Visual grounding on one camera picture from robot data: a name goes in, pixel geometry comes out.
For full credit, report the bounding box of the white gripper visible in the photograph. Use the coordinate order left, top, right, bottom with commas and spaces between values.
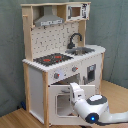
70, 83, 85, 106

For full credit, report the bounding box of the white oven door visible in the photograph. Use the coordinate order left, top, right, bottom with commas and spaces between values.
48, 83, 97, 127

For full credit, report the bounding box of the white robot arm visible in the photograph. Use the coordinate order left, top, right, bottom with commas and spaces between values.
70, 83, 128, 126

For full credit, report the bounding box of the wooden toy kitchen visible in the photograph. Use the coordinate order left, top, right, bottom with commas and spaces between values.
22, 2, 105, 128

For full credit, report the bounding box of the right red stove knob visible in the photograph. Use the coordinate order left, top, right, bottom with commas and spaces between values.
72, 66, 78, 72

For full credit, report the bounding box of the red stove knob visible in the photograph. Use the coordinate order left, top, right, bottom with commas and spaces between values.
54, 73, 60, 79
72, 66, 78, 72

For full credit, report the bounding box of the left red stove knob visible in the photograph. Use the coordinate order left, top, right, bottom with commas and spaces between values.
54, 73, 60, 79

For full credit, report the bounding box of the black toy stovetop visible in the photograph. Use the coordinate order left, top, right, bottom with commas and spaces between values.
34, 53, 71, 67

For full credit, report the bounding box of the grey toy sink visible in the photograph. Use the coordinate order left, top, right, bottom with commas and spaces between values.
65, 47, 95, 55

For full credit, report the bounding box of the black toy faucet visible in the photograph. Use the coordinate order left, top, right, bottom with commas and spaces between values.
67, 33, 82, 49

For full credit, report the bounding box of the grey range hood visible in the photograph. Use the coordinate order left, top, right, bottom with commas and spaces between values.
35, 6, 64, 27

